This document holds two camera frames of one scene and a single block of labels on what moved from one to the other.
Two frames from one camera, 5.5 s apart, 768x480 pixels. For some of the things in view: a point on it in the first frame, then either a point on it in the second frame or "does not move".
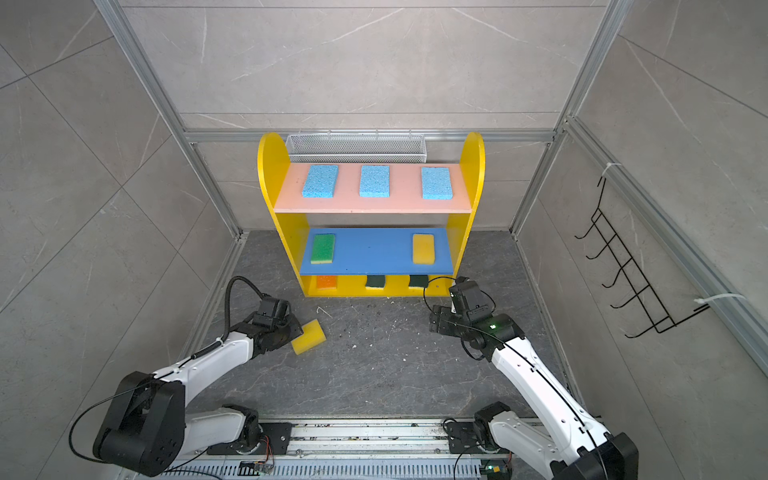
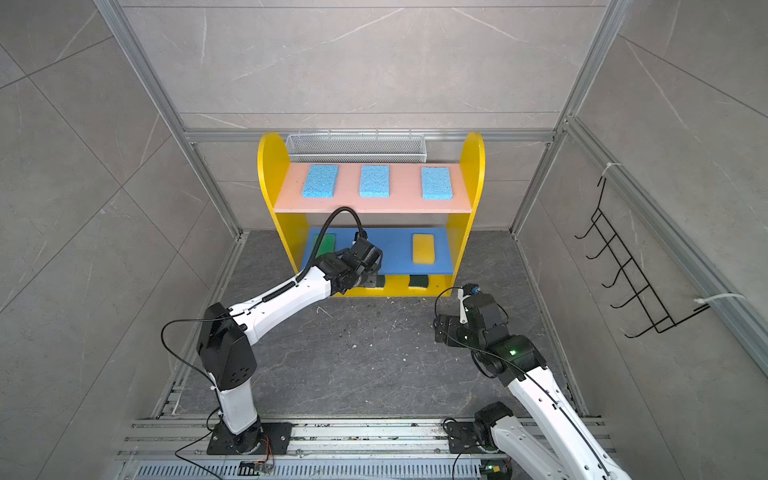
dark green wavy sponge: [419, 280] does not move
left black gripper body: [287, 331] -> [369, 276]
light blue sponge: [375, 181] does not move
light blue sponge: [320, 181] does not move
